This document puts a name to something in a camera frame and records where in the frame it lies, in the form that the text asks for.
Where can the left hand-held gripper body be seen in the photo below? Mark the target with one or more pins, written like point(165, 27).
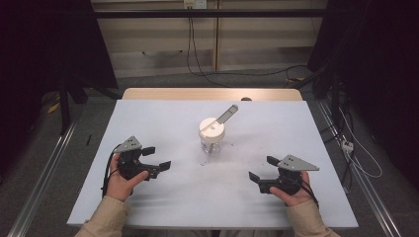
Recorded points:
point(131, 164)

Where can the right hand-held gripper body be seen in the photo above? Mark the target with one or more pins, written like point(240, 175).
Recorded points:
point(290, 179)

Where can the clear plastic jar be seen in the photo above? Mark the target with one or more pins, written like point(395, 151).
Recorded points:
point(210, 147)

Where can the white lid with grey flap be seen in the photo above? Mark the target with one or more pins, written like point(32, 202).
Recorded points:
point(211, 130)

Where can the person's right hand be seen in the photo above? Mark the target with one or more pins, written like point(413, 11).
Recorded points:
point(296, 197)

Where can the person's left hand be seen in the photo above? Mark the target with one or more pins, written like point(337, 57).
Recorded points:
point(120, 187)

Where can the white table cover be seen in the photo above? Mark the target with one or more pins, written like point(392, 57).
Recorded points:
point(171, 197)

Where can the wooden table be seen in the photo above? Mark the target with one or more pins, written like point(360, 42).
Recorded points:
point(197, 94)

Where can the black metal stand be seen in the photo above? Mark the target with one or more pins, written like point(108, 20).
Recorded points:
point(64, 105)

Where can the black curtain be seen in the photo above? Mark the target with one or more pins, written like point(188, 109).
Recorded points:
point(39, 42)
point(378, 65)

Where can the black horizontal bar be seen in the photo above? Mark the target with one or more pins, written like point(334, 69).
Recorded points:
point(214, 13)

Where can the aluminium floor rail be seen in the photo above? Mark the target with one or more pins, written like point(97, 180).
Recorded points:
point(362, 184)
point(42, 181)

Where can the white wall outlet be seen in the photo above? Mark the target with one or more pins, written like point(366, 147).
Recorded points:
point(195, 4)

